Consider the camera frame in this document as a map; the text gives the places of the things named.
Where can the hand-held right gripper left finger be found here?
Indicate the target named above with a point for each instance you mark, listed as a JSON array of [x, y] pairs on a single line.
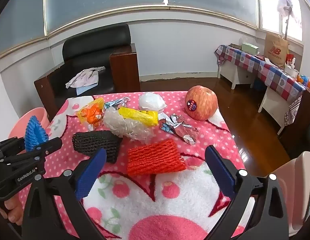
[[91, 175]]

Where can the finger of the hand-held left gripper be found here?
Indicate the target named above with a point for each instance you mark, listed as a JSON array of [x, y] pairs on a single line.
[[51, 145], [9, 146]]

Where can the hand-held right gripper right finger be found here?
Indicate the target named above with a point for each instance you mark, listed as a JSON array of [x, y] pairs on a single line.
[[220, 172]]

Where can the blue foam fruit net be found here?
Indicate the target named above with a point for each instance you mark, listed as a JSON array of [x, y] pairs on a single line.
[[34, 132]]

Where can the black foam fruit net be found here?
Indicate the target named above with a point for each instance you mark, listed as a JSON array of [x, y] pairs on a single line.
[[94, 142]]

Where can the pink plastic basin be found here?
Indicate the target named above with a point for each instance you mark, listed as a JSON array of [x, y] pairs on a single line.
[[38, 113]]

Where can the orange plastic wrapper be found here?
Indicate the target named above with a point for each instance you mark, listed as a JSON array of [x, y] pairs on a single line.
[[91, 112]]

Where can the clear bubble wrap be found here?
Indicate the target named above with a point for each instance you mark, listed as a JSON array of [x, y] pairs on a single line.
[[114, 123]]

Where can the large silver foil wrapper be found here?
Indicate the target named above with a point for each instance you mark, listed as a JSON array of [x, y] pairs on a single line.
[[182, 130]]

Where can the red foam fruit net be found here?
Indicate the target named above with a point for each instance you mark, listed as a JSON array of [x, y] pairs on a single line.
[[155, 158]]

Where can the yellow plastic wrapper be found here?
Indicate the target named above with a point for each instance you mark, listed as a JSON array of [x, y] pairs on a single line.
[[137, 115]]

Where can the white plastic ball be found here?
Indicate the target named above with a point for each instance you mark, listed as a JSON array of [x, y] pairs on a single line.
[[152, 102]]

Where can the person's left hand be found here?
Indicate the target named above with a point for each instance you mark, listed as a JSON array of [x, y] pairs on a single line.
[[14, 212]]

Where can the pink dotted printed blanket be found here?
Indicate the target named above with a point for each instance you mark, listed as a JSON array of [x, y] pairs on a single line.
[[145, 205]]

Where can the light blue cloth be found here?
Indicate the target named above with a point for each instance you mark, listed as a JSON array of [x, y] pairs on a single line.
[[84, 89]]

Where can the red apple with sticker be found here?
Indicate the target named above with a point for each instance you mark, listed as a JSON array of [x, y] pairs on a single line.
[[202, 100]]

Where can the blue silver foil wrapper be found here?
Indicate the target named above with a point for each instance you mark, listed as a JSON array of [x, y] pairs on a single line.
[[115, 103]]

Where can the white pink cloth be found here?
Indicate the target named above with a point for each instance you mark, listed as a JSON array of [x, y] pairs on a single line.
[[86, 77]]

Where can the pink plastic chair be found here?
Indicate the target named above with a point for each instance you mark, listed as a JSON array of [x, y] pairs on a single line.
[[302, 170]]

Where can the white table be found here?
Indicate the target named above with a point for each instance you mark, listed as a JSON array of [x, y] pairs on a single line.
[[272, 102], [235, 75]]

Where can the checkered cloth side table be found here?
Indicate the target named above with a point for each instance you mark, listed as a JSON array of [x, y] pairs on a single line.
[[270, 72]]

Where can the black leather armchair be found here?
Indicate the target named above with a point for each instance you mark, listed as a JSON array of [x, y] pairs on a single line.
[[94, 40]]

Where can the small orange item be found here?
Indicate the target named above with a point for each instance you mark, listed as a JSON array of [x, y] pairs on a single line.
[[299, 78]]

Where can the small blue item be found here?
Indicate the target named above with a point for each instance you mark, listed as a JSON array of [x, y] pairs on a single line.
[[305, 80]]

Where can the flat dark box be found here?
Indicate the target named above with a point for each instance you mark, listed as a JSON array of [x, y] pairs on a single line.
[[235, 45]]

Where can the light green box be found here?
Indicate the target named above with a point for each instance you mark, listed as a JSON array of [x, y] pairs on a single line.
[[250, 48]]

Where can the brown paper shopping bag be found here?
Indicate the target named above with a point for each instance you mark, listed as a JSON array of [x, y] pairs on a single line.
[[276, 50]]

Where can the white hanging garment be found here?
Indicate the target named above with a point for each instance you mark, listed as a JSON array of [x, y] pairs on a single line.
[[286, 2]]

